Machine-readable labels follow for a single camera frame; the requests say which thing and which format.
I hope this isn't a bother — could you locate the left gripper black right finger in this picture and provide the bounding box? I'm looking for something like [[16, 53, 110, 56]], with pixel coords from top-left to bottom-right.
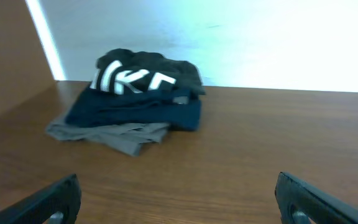
[[275, 172, 358, 224]]

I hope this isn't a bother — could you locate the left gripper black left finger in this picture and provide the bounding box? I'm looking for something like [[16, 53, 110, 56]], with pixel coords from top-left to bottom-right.
[[0, 174, 81, 224]]

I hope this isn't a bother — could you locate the dark green t-shirt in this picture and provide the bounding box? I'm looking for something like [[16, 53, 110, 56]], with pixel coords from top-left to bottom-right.
[[89, 49, 205, 95]]

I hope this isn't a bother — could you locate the folded grey garment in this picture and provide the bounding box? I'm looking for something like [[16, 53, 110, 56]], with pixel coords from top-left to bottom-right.
[[45, 114, 170, 157]]

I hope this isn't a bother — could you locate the folded navy blue garment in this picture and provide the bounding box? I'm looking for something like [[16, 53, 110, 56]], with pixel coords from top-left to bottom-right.
[[65, 87, 201, 131]]

